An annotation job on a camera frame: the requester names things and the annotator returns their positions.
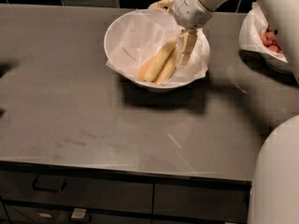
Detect white bowl with strawberries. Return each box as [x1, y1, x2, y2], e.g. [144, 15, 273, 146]
[238, 9, 295, 76]

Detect left drawer front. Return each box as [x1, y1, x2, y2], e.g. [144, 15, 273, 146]
[0, 171, 153, 214]

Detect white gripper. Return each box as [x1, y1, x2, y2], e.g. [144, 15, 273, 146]
[149, 0, 212, 67]

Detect black left drawer handle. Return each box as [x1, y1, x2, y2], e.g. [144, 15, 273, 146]
[32, 176, 67, 193]

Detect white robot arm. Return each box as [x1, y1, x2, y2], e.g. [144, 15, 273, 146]
[151, 0, 299, 224]

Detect red strawberries pile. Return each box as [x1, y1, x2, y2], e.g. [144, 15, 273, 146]
[259, 27, 283, 54]

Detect lower drawer with label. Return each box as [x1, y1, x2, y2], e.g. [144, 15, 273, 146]
[6, 205, 151, 224]

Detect right drawer front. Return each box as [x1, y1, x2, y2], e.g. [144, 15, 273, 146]
[153, 184, 248, 223]

